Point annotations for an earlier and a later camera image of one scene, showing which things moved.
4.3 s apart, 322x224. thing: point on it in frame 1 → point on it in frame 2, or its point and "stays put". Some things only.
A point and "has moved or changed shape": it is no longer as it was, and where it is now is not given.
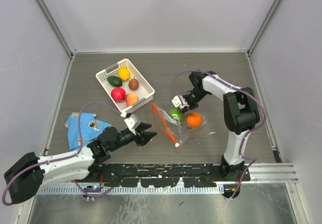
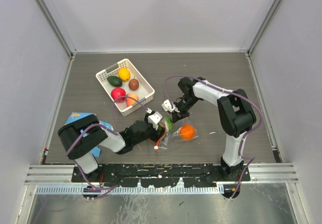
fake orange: (193, 120) → (187, 132)
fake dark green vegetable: (114, 81) stays put
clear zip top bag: (171, 125) has moved or changed shape
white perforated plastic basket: (126, 87) stays put
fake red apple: (118, 94) stays put
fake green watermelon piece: (176, 114) has moved or changed shape
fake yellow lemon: (124, 73) stays put
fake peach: (131, 99) stays put
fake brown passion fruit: (134, 84) stays put
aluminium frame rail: (271, 173) stays put
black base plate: (167, 174) stays put
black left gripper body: (127, 137) → (152, 134)
